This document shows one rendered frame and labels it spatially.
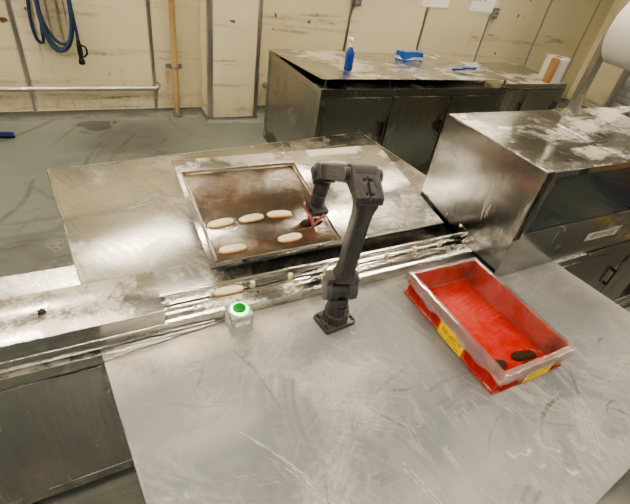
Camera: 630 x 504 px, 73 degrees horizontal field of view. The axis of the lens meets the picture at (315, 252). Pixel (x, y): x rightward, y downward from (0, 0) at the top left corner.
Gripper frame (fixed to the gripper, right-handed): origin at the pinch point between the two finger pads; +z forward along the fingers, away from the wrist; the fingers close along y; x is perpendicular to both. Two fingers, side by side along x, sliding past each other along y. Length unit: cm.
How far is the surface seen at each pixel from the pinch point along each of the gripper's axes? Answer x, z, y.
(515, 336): -49, -3, -69
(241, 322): 40, -2, -40
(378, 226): -28.4, 1.4, -6.8
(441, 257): -47, 1, -29
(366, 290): -9.0, 4.0, -34.5
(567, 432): -37, -8, -101
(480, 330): -38, -2, -63
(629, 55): -126, -71, 2
